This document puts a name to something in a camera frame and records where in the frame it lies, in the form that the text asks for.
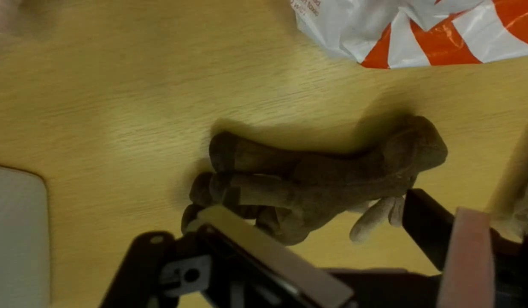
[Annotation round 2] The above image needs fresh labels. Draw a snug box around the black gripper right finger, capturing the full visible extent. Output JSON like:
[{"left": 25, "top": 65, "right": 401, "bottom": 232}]
[{"left": 401, "top": 188, "right": 497, "bottom": 308}]

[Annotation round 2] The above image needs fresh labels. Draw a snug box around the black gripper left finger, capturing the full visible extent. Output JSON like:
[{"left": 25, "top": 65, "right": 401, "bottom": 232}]
[{"left": 184, "top": 203, "right": 355, "bottom": 308}]

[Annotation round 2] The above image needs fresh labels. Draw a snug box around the brown plush animal toy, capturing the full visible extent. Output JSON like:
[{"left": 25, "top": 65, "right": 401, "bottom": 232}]
[{"left": 179, "top": 116, "right": 449, "bottom": 246}]

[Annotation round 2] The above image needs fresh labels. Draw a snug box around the clear bag of rubber bands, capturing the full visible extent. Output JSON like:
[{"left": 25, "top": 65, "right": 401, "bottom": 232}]
[{"left": 504, "top": 164, "right": 528, "bottom": 244}]

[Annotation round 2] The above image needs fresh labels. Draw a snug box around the white plastic carrier bag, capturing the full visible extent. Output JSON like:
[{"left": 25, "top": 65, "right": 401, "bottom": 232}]
[{"left": 287, "top": 0, "right": 528, "bottom": 70}]

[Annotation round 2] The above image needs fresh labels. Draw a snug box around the white plastic storage bin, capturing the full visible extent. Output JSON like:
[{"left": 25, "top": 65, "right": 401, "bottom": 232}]
[{"left": 0, "top": 162, "right": 51, "bottom": 308}]

